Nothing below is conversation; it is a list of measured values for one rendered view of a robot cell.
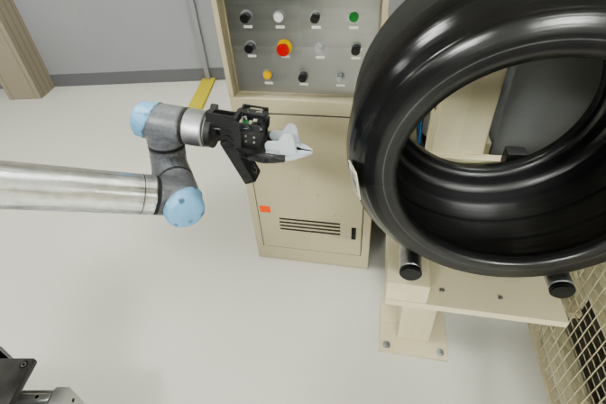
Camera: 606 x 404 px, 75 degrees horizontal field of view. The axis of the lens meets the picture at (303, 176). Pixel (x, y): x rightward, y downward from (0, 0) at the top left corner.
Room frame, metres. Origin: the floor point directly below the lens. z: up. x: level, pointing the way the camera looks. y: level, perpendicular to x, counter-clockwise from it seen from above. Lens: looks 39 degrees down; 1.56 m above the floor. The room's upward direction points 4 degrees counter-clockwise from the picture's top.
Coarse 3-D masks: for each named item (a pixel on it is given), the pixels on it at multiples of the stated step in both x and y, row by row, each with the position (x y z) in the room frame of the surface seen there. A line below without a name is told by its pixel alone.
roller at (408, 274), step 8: (400, 248) 0.54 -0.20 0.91; (400, 256) 0.52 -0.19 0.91; (408, 256) 0.51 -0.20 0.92; (416, 256) 0.51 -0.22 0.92; (400, 264) 0.50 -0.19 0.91; (408, 264) 0.49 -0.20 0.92; (416, 264) 0.49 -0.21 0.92; (400, 272) 0.49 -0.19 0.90; (408, 272) 0.48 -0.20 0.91; (416, 272) 0.48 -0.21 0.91
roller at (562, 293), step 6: (546, 276) 0.45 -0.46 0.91; (552, 276) 0.45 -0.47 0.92; (558, 276) 0.44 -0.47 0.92; (564, 276) 0.44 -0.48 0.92; (570, 276) 0.44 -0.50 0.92; (546, 282) 0.44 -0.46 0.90; (552, 282) 0.43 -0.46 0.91; (558, 282) 0.43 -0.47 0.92; (564, 282) 0.43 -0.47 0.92; (570, 282) 0.43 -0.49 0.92; (552, 288) 0.43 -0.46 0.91; (558, 288) 0.42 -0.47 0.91; (564, 288) 0.42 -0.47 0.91; (570, 288) 0.42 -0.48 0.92; (552, 294) 0.42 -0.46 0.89; (558, 294) 0.42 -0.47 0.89; (564, 294) 0.42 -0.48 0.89; (570, 294) 0.42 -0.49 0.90
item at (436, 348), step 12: (384, 312) 0.94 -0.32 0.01; (396, 312) 0.94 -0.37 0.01; (384, 324) 0.89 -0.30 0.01; (396, 324) 0.89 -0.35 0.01; (444, 324) 0.87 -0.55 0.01; (384, 336) 0.83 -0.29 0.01; (396, 336) 0.83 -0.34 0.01; (432, 336) 0.82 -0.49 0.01; (444, 336) 0.82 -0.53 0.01; (384, 348) 0.78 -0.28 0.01; (396, 348) 0.78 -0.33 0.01; (408, 348) 0.78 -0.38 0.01; (420, 348) 0.77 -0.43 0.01; (432, 348) 0.77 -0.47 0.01; (444, 348) 0.77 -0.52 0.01; (444, 360) 0.72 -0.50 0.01
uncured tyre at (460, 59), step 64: (448, 0) 0.55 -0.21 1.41; (512, 0) 0.49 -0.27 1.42; (576, 0) 0.46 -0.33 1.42; (384, 64) 0.54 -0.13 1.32; (448, 64) 0.48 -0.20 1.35; (512, 64) 0.46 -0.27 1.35; (384, 128) 0.50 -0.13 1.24; (576, 128) 0.68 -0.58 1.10; (384, 192) 0.49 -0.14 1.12; (448, 192) 0.69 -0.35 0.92; (512, 192) 0.66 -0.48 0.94; (576, 192) 0.59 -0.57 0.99; (448, 256) 0.46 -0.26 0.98; (512, 256) 0.45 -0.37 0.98; (576, 256) 0.41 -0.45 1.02
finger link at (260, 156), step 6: (264, 150) 0.63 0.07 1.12; (252, 156) 0.62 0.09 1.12; (258, 156) 0.61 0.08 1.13; (264, 156) 0.61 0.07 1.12; (270, 156) 0.62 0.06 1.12; (276, 156) 0.62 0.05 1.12; (282, 156) 0.62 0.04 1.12; (264, 162) 0.61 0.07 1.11; (270, 162) 0.61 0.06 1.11; (276, 162) 0.61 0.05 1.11
